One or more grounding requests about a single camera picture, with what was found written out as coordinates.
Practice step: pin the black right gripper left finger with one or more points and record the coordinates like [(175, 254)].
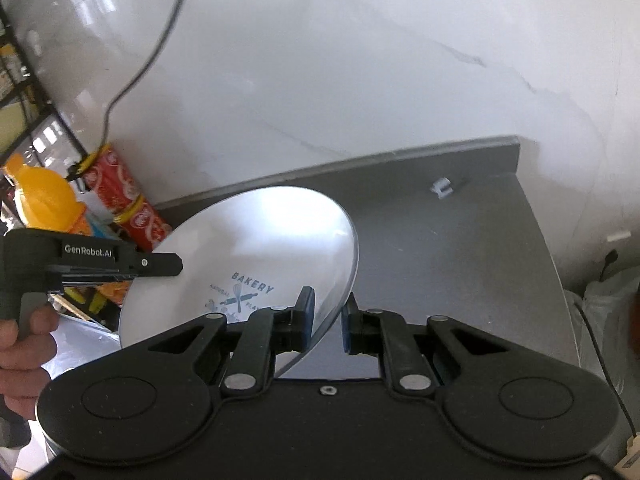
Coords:
[(151, 398)]

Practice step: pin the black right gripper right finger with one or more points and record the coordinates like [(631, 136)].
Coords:
[(507, 400)]

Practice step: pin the white bakery plate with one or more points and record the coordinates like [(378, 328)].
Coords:
[(254, 250)]

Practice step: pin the left hand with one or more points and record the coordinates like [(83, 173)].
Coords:
[(22, 374)]

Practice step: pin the orange juice bottle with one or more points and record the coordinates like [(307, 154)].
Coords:
[(45, 200)]

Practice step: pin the red snack can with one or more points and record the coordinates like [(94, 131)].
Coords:
[(106, 174)]

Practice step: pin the white plastic bag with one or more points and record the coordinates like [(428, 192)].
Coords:
[(601, 318)]

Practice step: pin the small white clip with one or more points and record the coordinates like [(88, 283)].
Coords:
[(442, 188)]

